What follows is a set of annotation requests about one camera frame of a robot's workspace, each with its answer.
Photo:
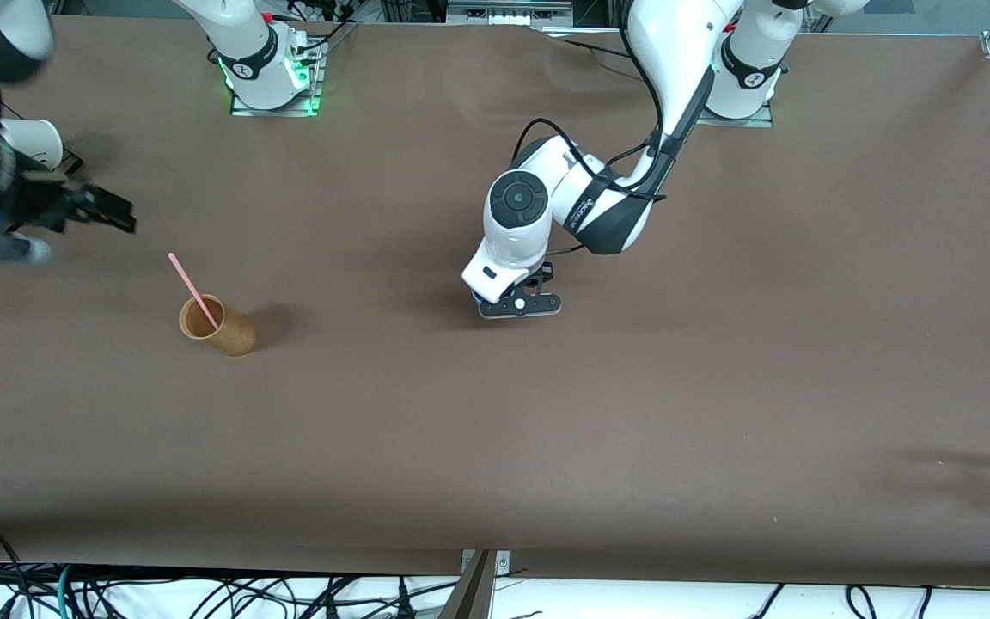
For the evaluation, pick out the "white mug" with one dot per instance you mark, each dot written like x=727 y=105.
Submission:
x=35 y=137

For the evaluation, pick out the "pink chopstick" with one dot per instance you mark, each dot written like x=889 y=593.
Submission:
x=190 y=288

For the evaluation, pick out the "bamboo cup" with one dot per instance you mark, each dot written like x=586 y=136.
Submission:
x=233 y=335

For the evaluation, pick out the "aluminium profile bar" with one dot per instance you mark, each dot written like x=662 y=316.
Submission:
x=471 y=597

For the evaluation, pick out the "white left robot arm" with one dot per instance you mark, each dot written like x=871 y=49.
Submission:
x=675 y=52

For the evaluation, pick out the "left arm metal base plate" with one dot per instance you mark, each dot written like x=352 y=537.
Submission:
x=736 y=123

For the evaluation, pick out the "grey device box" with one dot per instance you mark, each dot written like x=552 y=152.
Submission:
x=508 y=12

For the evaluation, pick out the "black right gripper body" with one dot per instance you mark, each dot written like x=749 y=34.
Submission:
x=38 y=201

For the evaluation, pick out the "small metal bracket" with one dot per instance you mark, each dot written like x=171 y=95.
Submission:
x=502 y=561

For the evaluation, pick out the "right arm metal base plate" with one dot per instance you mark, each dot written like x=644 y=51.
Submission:
x=314 y=82

